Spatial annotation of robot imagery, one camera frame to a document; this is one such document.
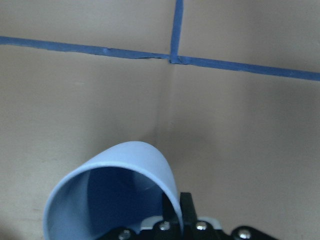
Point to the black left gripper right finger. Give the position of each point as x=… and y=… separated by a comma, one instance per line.
x=189, y=215

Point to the blue cup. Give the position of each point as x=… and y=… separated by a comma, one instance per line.
x=119, y=187

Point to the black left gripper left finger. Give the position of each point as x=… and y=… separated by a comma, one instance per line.
x=168, y=211

